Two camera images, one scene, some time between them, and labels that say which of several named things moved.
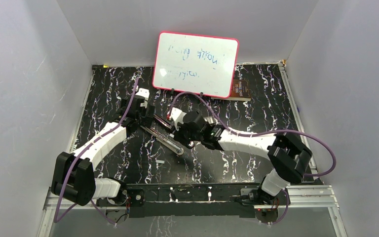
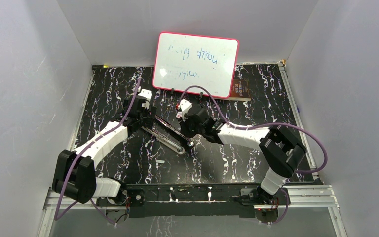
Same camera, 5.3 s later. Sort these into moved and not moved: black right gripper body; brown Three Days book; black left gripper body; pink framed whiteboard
Moved: black right gripper body
Not moved: brown Three Days book; black left gripper body; pink framed whiteboard
